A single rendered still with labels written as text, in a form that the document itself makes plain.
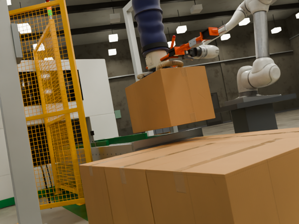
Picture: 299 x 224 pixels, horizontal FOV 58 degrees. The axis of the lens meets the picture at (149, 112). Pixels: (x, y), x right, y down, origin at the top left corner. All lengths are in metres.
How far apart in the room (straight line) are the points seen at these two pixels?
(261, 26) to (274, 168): 1.62
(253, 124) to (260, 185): 1.49
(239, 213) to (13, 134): 2.00
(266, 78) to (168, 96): 0.78
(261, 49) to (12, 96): 2.03
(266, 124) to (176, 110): 0.83
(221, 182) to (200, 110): 1.26
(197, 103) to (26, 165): 1.46
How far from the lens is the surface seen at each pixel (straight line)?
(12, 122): 2.47
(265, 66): 2.25
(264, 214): 0.87
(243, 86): 2.39
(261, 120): 2.35
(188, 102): 1.93
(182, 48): 1.95
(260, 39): 2.35
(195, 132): 2.37
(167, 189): 0.96
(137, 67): 5.57
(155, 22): 2.25
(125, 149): 2.15
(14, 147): 2.46
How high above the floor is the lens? 0.70
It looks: 3 degrees up
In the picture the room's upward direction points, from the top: 10 degrees counter-clockwise
